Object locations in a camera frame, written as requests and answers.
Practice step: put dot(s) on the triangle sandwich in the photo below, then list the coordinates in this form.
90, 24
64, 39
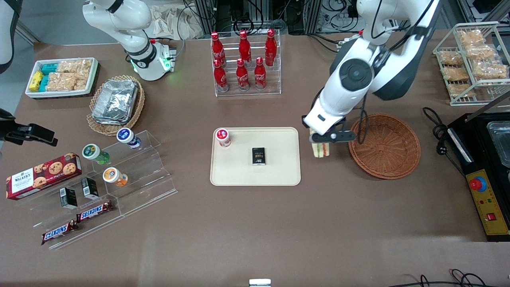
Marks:
320, 150

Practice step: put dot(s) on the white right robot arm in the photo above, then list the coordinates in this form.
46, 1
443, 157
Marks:
135, 24

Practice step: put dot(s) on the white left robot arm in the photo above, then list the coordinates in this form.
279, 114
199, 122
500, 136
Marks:
398, 48

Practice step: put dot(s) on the oval light wicker basket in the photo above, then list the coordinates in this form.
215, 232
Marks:
101, 128

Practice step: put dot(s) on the round brown wicker basket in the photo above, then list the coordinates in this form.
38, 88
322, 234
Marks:
386, 147

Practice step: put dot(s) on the cream plastic tray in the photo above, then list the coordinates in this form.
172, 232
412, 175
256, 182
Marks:
239, 171

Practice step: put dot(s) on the white plastic snack bin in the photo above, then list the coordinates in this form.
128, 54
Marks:
59, 94

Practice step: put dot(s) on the red Walker's cookie box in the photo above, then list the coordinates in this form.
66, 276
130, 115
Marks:
44, 175

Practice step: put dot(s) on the yellow snack packet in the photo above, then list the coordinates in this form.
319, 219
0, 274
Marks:
36, 81

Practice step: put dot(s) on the teal snack packet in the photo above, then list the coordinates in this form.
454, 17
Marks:
50, 68
44, 83

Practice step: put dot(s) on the green-lid gum bottle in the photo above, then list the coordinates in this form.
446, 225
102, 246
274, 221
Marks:
91, 151

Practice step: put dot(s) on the clear cracker snack pack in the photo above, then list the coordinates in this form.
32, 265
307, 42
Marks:
61, 81
67, 66
83, 68

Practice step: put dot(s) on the small black box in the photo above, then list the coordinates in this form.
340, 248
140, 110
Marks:
90, 188
259, 156
68, 198

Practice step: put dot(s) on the red Coca-Cola bottle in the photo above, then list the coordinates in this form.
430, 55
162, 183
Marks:
271, 48
217, 48
260, 75
242, 77
244, 48
220, 77

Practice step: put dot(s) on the silver foil container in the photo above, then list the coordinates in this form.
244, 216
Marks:
115, 99

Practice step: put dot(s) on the clear acrylic bottle rack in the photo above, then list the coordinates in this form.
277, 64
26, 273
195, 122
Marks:
247, 94

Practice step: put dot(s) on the orange-lid gum bottle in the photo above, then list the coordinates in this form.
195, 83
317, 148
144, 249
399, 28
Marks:
112, 175

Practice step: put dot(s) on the blue-lid gum bottle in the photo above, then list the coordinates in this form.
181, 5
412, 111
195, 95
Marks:
125, 135

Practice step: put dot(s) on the Snickers chocolate bar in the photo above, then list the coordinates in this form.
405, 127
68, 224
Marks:
95, 211
59, 232

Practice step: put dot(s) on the red-lid gum bottle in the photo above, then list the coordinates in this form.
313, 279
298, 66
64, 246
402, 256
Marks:
222, 135

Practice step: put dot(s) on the clear acrylic stepped display stand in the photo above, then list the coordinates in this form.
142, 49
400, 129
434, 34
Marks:
147, 175

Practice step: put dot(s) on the metal equipment rack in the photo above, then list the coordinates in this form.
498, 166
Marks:
255, 14

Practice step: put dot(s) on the clear bag of pastry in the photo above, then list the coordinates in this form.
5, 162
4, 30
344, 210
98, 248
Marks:
490, 70
471, 37
451, 57
456, 73
481, 52
461, 90

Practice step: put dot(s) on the black appliance with yellow panel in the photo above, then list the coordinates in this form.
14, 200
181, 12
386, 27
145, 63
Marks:
474, 143

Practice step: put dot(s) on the red emergency stop button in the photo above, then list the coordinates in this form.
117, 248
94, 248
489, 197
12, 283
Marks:
478, 183

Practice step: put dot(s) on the beige cloth bag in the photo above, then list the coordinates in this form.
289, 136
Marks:
171, 22

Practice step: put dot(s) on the clear plastic container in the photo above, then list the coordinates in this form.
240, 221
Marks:
500, 143

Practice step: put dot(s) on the small white device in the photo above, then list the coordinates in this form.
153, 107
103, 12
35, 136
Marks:
259, 283

